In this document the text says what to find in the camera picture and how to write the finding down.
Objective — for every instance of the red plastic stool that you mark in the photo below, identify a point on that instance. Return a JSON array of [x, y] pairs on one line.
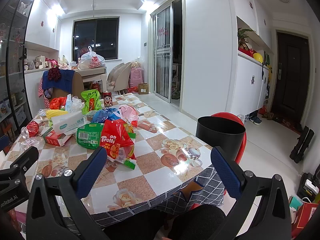
[[230, 134]]

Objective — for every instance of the pink plastic bag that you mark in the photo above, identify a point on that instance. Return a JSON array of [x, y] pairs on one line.
[[129, 114]]

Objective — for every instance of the red Trolli snack bag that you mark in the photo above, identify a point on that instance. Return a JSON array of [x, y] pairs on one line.
[[118, 139]]

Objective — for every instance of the black boots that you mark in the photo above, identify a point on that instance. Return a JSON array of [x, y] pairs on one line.
[[297, 154]]

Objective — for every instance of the red cardboard box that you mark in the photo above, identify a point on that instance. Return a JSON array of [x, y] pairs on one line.
[[51, 138]]

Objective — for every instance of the blue sneakers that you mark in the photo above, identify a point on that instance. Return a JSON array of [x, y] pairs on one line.
[[255, 120]]

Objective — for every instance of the white shopping bag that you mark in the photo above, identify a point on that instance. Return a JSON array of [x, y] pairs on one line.
[[90, 59]]

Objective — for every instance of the orange plastic bag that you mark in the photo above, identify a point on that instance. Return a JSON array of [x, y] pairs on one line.
[[58, 103]]

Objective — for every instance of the green snack packet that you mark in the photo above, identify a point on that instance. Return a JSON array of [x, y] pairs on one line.
[[88, 135]]

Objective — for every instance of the glass display cabinet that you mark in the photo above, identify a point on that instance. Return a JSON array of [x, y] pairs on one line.
[[15, 110]]

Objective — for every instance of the blue cloth on chair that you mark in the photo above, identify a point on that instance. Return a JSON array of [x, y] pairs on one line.
[[65, 83]]

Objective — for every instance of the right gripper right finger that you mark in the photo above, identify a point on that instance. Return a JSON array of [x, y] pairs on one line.
[[272, 219]]

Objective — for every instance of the beige dining table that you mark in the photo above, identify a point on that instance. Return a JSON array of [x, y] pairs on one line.
[[94, 74]]

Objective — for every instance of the small cardboard box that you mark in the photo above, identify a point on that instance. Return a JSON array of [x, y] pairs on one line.
[[143, 88]]

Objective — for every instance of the checkered plaid tablecloth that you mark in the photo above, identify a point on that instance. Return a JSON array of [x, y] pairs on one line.
[[120, 193]]

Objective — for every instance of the sliding glass door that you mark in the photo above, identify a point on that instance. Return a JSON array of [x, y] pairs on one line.
[[167, 45]]

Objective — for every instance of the white tissue pack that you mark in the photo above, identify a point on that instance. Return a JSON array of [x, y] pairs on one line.
[[67, 123]]

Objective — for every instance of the dark entrance door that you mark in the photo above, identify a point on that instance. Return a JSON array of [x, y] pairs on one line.
[[292, 80]]

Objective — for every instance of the pink plastic stool stack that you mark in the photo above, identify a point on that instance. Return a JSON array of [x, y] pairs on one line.
[[136, 77]]

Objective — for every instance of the red cartoon drink can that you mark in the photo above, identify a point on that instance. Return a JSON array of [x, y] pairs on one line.
[[107, 99]]

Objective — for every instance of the yellow helmet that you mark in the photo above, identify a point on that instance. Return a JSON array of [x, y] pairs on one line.
[[258, 57]]

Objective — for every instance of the crushed red cola can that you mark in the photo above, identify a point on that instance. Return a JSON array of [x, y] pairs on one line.
[[32, 128]]

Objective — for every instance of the bright green snack bag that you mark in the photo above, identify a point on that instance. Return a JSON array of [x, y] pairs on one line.
[[92, 101]]

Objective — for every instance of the clear plastic bag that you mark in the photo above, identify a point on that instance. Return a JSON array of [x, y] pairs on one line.
[[73, 104]]

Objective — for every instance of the blue plastic bag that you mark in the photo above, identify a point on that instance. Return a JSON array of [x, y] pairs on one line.
[[106, 114]]

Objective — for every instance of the clear crushed plastic bottle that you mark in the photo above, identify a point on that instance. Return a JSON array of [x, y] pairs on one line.
[[28, 141]]

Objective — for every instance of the dark red flower bunch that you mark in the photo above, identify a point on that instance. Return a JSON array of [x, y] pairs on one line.
[[54, 74]]

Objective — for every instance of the dark window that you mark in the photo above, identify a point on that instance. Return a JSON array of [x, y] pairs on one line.
[[100, 35]]

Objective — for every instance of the white shoe cabinet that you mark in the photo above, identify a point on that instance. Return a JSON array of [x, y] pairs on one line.
[[251, 78]]

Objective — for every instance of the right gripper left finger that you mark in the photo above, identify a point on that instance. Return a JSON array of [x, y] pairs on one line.
[[44, 218]]

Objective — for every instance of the potted green plant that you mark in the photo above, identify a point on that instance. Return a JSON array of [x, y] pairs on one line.
[[242, 38]]

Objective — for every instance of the brown chair with clothes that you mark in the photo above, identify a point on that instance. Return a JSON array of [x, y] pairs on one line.
[[48, 95]]

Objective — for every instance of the beige dining chair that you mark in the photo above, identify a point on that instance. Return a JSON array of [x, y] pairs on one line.
[[120, 79]]

